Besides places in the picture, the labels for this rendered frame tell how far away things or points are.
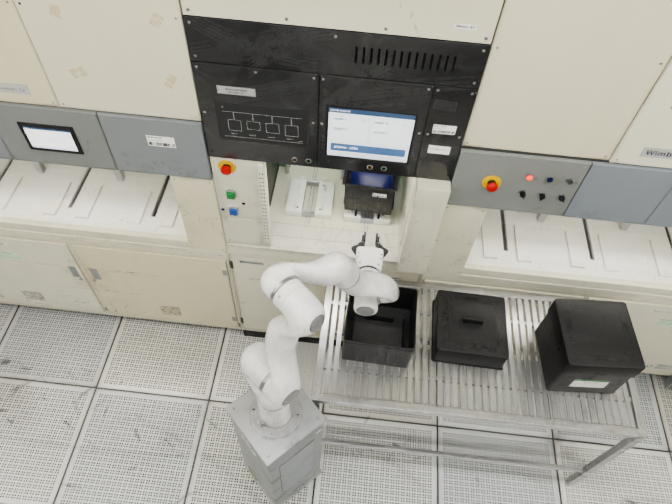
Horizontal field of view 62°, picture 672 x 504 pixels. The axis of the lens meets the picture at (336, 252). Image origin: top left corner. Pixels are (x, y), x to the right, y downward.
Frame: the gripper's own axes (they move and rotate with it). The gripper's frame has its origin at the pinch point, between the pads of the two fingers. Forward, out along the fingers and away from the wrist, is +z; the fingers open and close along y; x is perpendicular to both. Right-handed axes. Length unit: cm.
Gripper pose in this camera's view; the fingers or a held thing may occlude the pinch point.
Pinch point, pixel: (370, 238)
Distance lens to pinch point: 212.1
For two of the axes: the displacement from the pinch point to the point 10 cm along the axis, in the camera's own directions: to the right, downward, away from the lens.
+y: 9.9, 1.0, -0.2
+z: 0.9, -8.0, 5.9
